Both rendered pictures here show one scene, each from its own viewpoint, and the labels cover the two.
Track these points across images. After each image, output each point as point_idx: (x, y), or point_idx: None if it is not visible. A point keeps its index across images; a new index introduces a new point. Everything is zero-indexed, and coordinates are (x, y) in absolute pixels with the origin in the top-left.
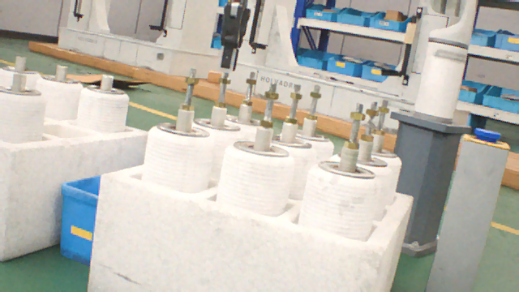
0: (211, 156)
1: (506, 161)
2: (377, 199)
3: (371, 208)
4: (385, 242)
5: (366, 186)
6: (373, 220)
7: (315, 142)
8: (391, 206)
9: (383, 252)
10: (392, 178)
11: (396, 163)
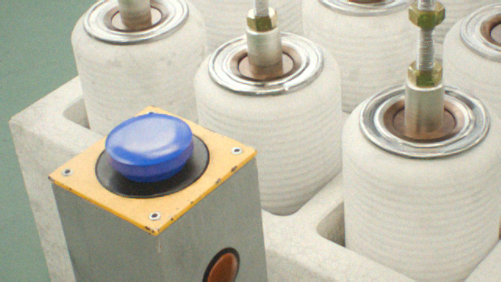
0: None
1: (58, 211)
2: (91, 79)
3: (85, 84)
4: (55, 138)
5: (72, 35)
6: (104, 115)
7: (453, 37)
8: (308, 229)
9: (15, 123)
10: (349, 186)
11: (355, 156)
